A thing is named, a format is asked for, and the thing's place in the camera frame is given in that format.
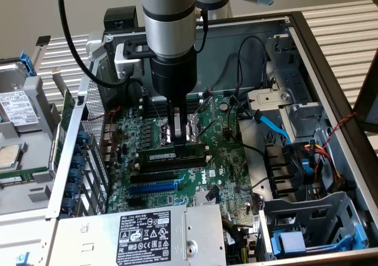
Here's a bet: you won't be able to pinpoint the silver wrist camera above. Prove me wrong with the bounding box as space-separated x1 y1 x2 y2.
113 40 155 80

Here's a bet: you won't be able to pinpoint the silver hard disk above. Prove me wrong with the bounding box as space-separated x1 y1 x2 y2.
0 61 41 132

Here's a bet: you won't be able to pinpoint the thick black wire loop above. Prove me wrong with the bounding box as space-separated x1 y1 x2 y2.
126 78 145 101

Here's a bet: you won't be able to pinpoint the green motherboard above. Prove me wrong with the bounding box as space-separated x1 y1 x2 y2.
102 93 260 216

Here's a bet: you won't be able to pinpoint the silver chipset heatsink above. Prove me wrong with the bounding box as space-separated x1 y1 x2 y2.
194 189 213 206

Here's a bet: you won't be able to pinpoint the black plastic shroud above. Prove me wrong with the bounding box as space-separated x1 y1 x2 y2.
263 143 305 200

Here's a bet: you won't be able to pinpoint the silver power supply unit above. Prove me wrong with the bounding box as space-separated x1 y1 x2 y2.
48 203 228 266

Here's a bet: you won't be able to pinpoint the short red black wire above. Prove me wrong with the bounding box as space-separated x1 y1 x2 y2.
87 106 122 122

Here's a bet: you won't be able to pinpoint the grey parts rack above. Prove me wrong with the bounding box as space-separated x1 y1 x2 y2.
0 57 60 216

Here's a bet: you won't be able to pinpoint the blue card retention clip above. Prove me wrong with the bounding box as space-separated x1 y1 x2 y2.
78 129 90 146
61 197 77 212
65 182 81 198
70 155 85 170
69 168 83 184

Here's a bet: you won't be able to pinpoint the green graphics card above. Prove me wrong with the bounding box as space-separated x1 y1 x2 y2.
50 66 77 172

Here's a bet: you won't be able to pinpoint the silver rear port block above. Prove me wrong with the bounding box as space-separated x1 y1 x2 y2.
101 123 115 164

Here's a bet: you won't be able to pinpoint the blue expansion slot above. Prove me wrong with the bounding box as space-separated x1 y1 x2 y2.
128 180 178 194

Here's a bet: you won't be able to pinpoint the CPU socket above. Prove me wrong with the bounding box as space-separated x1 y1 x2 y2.
159 118 198 146

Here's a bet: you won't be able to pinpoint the thin black looped wire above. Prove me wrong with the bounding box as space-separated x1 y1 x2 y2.
237 36 269 97

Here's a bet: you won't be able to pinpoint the blue disk carrier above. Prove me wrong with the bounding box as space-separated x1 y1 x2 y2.
271 223 369 257

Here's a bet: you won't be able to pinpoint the long black expansion slot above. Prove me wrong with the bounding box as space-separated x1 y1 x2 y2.
129 170 175 184

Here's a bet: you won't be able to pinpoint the tall silver disk bay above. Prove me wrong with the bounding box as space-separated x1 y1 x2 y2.
246 34 325 144

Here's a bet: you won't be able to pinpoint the yellow red power wires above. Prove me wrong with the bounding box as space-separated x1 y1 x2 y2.
304 140 342 187

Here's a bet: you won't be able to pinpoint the blue flat data wire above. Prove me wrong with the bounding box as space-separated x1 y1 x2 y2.
253 109 292 145

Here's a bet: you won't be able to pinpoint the wide grey disk bay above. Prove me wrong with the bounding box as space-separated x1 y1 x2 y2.
256 191 370 262

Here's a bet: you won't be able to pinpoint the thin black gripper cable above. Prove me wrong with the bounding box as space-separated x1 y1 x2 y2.
193 8 210 54

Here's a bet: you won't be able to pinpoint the power supply wire bundle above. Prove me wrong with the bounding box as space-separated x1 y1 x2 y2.
221 217 260 266

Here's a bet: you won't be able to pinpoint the thin metal locking lever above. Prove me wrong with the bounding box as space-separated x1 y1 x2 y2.
196 119 216 139
141 85 163 124

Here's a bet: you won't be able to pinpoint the green RAM stick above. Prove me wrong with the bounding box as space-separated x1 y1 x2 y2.
0 167 50 187
137 142 207 163

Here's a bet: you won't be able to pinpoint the black box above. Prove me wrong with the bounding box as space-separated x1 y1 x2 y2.
103 6 145 33

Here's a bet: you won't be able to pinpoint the small blue plastic clip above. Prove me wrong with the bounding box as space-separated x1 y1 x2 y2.
16 251 32 266

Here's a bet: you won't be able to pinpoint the blue plastic latch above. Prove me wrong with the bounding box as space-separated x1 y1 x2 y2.
301 156 314 186

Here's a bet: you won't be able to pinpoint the dark framed panel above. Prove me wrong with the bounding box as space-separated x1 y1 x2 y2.
353 48 378 132

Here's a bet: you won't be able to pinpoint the silver CPU chip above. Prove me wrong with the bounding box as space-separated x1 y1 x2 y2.
0 144 22 170

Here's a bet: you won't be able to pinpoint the long red black twisted wire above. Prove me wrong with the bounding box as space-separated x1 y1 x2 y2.
322 112 357 149

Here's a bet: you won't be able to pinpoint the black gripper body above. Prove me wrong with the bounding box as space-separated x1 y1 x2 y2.
149 50 198 102

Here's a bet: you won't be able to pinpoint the blue hard disk bracket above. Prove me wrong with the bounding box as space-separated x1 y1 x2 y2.
18 50 37 78

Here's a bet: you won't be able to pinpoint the open grey PC case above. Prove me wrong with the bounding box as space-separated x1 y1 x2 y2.
44 10 378 266

